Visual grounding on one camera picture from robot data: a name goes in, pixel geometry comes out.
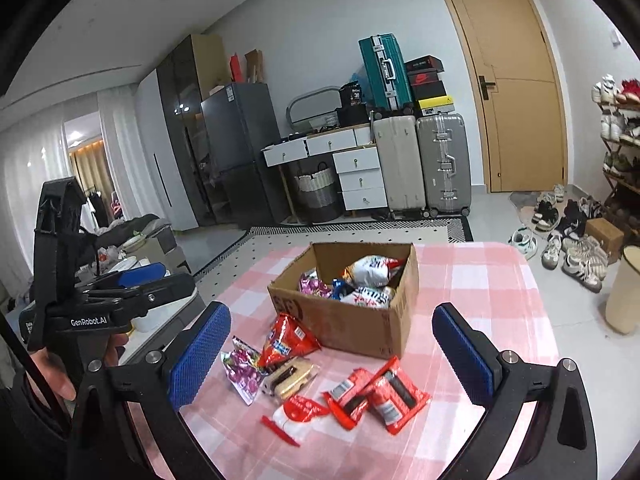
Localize oval mirror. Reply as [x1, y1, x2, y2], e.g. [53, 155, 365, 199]
[286, 86, 343, 128]

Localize black white patterned rug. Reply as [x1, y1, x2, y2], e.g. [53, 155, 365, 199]
[192, 216, 475, 281]

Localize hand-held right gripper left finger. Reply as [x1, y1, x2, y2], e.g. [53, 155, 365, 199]
[67, 301, 236, 480]

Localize white wardrobe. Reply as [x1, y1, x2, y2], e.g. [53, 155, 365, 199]
[135, 70, 198, 233]

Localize beige suitcase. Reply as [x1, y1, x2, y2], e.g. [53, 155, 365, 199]
[372, 114, 431, 216]

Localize purple candy packet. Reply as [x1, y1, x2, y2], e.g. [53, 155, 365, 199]
[299, 270, 335, 301]
[221, 336, 273, 406]

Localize grey storage box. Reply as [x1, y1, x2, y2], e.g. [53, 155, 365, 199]
[145, 225, 186, 271]

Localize black printed box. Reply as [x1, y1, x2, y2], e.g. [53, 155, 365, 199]
[339, 82, 368, 108]

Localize silver suitcase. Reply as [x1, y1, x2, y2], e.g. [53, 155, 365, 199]
[416, 111, 473, 218]

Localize pink checked tablecloth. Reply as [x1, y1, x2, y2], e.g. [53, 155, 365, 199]
[120, 241, 561, 480]

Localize white noodle snack bag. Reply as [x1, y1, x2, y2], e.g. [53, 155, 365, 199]
[339, 285, 398, 309]
[341, 255, 403, 288]

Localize white drawer desk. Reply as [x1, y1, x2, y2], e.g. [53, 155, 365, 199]
[263, 124, 388, 218]

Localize cream waste bin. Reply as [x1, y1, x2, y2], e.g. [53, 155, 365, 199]
[605, 246, 640, 336]

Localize white side table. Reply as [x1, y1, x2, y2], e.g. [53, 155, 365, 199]
[117, 287, 206, 366]

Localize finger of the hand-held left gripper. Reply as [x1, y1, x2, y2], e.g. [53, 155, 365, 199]
[106, 273, 197, 320]
[75, 262, 167, 295]

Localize grey door mat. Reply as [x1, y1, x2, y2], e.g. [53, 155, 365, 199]
[509, 190, 566, 233]

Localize brown cardboard box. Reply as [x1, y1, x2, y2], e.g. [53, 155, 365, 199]
[267, 241, 420, 359]

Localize brown cardboard piece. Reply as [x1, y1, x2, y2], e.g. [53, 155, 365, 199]
[244, 49, 265, 83]

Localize rows of assorted shoes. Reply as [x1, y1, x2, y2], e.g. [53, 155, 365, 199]
[592, 74, 640, 231]

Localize black jacket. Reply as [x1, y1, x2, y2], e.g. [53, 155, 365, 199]
[95, 213, 163, 248]

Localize pile of sneakers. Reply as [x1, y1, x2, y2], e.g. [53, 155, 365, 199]
[509, 184, 611, 293]

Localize white sheer curtain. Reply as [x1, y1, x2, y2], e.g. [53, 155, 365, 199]
[0, 80, 108, 281]

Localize dark grey refrigerator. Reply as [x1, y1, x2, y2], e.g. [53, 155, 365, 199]
[201, 81, 293, 231]

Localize tan wooden door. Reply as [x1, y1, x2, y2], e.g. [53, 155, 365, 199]
[432, 0, 570, 194]

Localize hanging clothes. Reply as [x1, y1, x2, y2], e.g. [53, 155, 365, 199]
[82, 187, 125, 226]

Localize wooden shoe rack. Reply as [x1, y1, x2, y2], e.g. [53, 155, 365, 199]
[600, 100, 640, 241]

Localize teal suitcase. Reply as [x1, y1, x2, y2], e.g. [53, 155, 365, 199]
[358, 33, 415, 113]

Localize dark glass cabinet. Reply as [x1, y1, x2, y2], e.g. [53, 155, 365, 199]
[156, 34, 226, 228]

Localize person's left hand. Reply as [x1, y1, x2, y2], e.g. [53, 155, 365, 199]
[29, 331, 129, 402]

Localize red triangular chip bag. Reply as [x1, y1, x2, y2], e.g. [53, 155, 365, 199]
[257, 312, 322, 372]

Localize beige wafer packet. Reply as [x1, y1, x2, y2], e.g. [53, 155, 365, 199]
[263, 358, 319, 401]

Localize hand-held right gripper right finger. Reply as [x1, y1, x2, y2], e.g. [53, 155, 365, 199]
[432, 302, 598, 480]

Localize woven laundry basket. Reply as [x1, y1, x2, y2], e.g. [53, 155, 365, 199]
[292, 162, 343, 223]

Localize red white balloon packet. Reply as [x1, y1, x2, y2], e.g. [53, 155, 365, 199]
[260, 394, 332, 448]

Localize small cardboard box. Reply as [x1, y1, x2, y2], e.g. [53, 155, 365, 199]
[584, 217, 626, 252]

